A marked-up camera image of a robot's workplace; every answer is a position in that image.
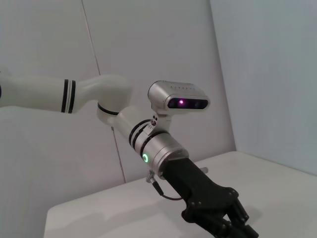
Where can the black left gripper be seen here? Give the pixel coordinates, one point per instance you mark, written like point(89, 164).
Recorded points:
point(195, 188)

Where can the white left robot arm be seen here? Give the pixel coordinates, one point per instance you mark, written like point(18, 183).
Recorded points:
point(99, 99)

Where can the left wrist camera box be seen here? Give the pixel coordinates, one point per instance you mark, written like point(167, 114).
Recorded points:
point(178, 98)

